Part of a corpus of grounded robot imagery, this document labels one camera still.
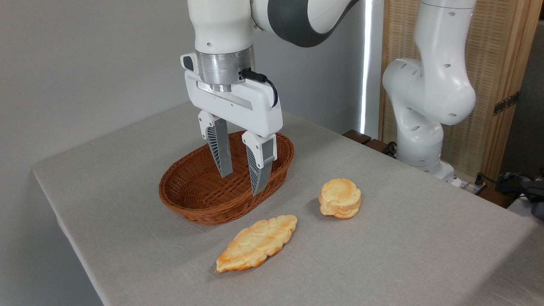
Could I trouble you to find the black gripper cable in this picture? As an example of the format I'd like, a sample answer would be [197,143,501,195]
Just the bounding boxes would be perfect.
[241,68,279,108]

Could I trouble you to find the round golden bread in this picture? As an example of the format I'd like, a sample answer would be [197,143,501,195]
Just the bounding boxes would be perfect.
[318,178,363,220]

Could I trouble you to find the wooden bamboo folding screen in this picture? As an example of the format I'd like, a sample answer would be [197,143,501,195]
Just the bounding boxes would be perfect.
[378,0,544,181]

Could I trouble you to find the metal screen hinge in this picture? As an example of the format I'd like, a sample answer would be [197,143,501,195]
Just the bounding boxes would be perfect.
[493,91,520,116]

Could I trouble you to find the brown wicker oval basket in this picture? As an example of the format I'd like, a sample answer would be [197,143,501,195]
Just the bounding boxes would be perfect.
[159,131,295,226]

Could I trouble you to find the dark grey bag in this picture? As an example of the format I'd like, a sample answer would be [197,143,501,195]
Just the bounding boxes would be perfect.
[496,169,544,221]

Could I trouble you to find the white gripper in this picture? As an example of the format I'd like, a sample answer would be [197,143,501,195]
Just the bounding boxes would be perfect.
[184,70,283,197]

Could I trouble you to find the leaf-shaped golden bread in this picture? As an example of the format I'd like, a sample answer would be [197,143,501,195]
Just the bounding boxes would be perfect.
[215,214,298,274]

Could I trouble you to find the grey linen tablecloth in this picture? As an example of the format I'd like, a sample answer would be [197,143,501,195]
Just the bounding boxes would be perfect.
[31,101,544,306]

